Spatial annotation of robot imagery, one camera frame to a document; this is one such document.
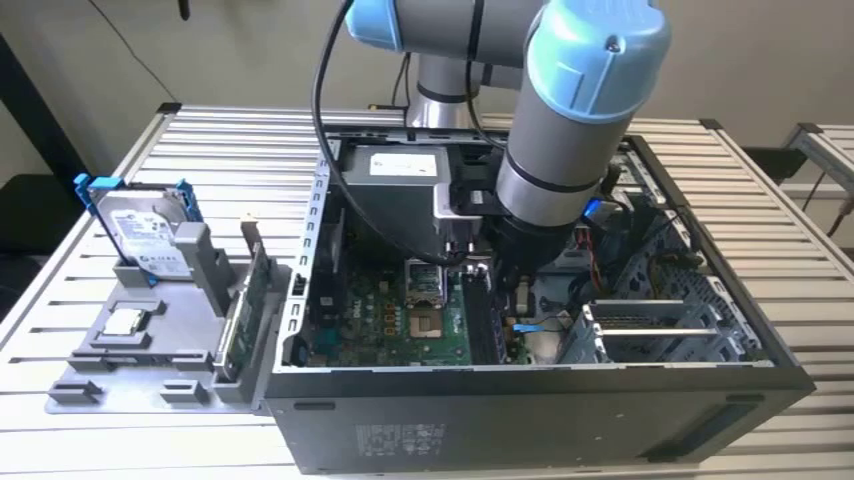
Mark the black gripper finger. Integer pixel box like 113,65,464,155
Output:
507,277,535,317

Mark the black RAM stick blue label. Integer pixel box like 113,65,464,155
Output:
485,299,515,365

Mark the metal socket cover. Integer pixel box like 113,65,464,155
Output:
403,256,448,307

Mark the CPU socket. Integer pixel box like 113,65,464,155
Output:
407,305,447,341

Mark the grey power supply unit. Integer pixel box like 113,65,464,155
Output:
329,144,456,261

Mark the green motherboard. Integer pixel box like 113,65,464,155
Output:
309,219,535,367

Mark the metal disk bay cage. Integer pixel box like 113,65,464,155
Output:
599,142,668,274

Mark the grey perforated disk bay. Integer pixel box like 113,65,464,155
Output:
559,298,762,366

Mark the black PC case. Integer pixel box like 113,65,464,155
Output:
256,122,819,476

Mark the green graphics card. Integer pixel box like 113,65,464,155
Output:
212,209,283,384

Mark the black chair back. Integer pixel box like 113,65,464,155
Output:
739,146,810,187

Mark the metal slat side table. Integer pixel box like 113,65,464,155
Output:
776,122,854,201

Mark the grey parts rack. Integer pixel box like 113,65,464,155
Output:
42,222,293,416

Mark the hard disk in blue carrier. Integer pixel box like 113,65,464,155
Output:
69,174,201,289

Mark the silver CPU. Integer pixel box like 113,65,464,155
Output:
98,312,145,337

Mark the orange wire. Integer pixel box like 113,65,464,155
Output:
576,227,605,296

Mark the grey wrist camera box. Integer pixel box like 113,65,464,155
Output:
431,182,485,222

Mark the red yellow wire bundle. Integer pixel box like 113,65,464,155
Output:
646,249,703,296

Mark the thin black cable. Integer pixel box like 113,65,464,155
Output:
389,52,415,110

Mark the thick black camera cable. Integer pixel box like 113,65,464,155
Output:
309,0,471,267

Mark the thin wall cable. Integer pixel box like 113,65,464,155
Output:
85,0,178,106

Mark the black slanted post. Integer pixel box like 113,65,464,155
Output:
0,32,92,179

